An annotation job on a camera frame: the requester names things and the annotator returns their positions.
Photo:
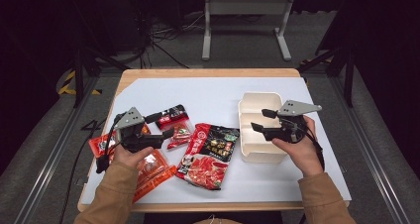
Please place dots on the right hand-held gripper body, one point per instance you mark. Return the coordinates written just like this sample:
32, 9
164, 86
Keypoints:
297, 107

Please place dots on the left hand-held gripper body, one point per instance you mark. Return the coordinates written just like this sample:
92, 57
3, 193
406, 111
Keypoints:
130, 118

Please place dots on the white compartment container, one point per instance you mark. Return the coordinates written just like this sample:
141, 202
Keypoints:
254, 141

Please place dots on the small black red clear packet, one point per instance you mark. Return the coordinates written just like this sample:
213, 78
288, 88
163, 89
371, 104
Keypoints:
175, 118

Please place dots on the orange packet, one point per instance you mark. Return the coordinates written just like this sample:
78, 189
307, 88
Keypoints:
155, 171

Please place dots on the large black red packet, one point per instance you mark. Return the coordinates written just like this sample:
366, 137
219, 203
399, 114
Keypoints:
208, 158

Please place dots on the person's left hand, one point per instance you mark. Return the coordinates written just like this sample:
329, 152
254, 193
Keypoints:
132, 158

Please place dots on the person's right hand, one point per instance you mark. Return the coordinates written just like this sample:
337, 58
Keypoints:
303, 154

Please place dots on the black metal stand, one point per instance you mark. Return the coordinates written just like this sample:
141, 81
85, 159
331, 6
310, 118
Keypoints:
78, 75
348, 75

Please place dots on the yellow black floor tape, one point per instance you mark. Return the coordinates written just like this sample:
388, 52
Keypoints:
67, 85

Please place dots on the metal floor rail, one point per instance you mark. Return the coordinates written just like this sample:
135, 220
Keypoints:
49, 164
373, 164

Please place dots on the desk with white frame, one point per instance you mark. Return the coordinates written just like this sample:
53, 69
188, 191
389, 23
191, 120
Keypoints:
246, 6

